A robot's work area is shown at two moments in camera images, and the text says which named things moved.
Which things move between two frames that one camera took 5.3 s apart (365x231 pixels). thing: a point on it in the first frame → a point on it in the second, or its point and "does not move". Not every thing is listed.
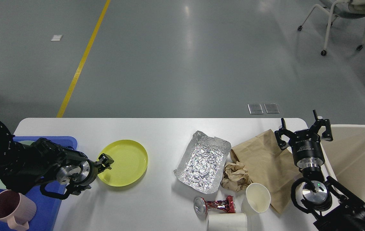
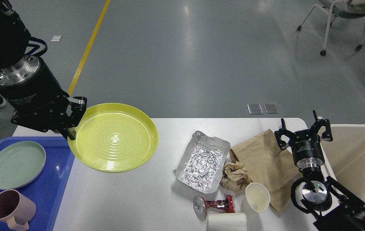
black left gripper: x=84 y=173 → x=40 y=101
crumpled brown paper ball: x=235 y=176 does not move
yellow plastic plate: x=130 y=162 → x=114 y=137
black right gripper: x=307 y=147 does not move
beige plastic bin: x=356 y=158 does not move
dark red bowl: x=16 y=209 does not move
